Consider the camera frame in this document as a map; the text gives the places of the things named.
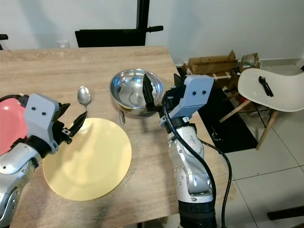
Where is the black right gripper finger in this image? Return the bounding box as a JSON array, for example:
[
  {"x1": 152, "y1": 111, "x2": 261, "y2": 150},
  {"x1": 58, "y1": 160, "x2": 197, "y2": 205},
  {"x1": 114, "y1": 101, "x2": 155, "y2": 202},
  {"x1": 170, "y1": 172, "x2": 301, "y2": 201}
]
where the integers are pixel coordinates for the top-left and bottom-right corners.
[
  {"x1": 142, "y1": 73, "x2": 152, "y2": 109},
  {"x1": 150, "y1": 77, "x2": 160, "y2": 112}
]

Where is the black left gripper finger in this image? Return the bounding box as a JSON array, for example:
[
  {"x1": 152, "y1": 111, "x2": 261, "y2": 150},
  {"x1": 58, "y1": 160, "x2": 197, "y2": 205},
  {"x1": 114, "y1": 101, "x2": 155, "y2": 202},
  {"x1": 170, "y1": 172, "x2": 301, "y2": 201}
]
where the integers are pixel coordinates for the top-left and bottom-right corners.
[
  {"x1": 71, "y1": 117, "x2": 89, "y2": 141},
  {"x1": 70, "y1": 112, "x2": 88, "y2": 133}
]

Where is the white shell chair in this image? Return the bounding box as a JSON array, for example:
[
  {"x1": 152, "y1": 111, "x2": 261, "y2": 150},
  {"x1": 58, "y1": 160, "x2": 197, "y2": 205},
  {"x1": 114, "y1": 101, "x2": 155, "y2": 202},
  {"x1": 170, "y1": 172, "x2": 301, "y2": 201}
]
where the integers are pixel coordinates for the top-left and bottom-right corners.
[{"x1": 219, "y1": 67, "x2": 304, "y2": 151}]

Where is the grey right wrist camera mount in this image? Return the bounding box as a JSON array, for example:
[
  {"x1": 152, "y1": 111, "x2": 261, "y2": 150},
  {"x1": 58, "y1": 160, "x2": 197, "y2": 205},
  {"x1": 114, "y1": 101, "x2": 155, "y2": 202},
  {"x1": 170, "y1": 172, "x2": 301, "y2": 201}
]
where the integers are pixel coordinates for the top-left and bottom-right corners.
[{"x1": 175, "y1": 75, "x2": 215, "y2": 120}]

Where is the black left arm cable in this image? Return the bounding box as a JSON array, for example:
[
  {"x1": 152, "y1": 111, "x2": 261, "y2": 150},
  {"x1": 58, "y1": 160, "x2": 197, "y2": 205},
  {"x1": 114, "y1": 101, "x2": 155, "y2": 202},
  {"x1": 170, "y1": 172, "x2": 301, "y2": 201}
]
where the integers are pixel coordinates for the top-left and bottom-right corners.
[{"x1": 0, "y1": 94, "x2": 30, "y2": 104}]

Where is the pink plate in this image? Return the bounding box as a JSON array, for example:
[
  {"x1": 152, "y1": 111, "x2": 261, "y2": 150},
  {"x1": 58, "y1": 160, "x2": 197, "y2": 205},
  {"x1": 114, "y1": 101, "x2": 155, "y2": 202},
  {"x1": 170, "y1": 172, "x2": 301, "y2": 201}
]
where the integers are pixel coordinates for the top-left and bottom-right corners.
[{"x1": 0, "y1": 99, "x2": 30, "y2": 156}]

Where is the yellow plate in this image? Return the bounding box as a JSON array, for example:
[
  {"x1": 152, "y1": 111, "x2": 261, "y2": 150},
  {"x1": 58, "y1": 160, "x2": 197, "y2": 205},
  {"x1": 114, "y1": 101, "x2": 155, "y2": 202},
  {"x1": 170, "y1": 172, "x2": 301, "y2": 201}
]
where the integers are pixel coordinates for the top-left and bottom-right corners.
[{"x1": 42, "y1": 117, "x2": 133, "y2": 201}]

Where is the steel spoon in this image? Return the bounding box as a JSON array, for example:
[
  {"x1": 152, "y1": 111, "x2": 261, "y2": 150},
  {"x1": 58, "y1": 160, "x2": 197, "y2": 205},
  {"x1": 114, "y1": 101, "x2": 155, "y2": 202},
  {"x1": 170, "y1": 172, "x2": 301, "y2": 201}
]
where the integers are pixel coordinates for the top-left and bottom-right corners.
[{"x1": 77, "y1": 86, "x2": 92, "y2": 115}]

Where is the black plastic fork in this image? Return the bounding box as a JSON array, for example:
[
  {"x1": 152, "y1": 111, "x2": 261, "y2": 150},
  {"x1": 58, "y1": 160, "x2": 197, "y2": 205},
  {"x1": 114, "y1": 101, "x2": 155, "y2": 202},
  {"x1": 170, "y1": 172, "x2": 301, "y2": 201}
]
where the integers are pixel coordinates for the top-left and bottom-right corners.
[{"x1": 258, "y1": 76, "x2": 275, "y2": 97}]

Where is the steel bowl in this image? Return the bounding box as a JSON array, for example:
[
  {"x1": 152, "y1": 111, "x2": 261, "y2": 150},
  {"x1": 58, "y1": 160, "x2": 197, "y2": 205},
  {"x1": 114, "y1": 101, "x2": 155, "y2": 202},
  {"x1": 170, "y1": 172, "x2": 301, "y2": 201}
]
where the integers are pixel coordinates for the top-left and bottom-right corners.
[{"x1": 109, "y1": 68, "x2": 165, "y2": 116}]

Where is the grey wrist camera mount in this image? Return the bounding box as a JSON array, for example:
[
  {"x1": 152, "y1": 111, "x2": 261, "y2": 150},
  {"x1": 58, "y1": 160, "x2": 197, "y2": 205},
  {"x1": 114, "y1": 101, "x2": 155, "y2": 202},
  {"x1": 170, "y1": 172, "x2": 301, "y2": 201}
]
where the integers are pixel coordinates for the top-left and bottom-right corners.
[
  {"x1": 175, "y1": 75, "x2": 215, "y2": 120},
  {"x1": 24, "y1": 94, "x2": 61, "y2": 144}
]

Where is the wooden crate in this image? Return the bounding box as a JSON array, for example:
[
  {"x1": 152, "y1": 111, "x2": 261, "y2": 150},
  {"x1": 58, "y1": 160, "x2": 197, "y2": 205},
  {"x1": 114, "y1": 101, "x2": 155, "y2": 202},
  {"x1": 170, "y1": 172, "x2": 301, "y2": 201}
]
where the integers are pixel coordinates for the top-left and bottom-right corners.
[{"x1": 180, "y1": 49, "x2": 240, "y2": 88}]

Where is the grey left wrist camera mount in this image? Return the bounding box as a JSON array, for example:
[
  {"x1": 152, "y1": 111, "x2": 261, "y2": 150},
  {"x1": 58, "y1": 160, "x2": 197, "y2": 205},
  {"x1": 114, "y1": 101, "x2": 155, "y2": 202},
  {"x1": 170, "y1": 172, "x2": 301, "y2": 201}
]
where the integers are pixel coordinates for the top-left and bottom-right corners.
[{"x1": 24, "y1": 94, "x2": 61, "y2": 144}]

